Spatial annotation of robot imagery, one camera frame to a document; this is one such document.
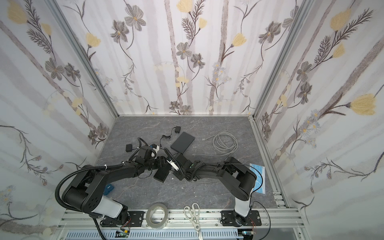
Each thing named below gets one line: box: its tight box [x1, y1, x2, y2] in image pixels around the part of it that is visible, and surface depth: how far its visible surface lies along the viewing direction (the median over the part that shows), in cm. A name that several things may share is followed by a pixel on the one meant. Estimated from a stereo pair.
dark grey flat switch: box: [170, 131, 195, 154], surface depth 108 cm
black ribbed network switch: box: [153, 162, 171, 183], surface depth 90 cm
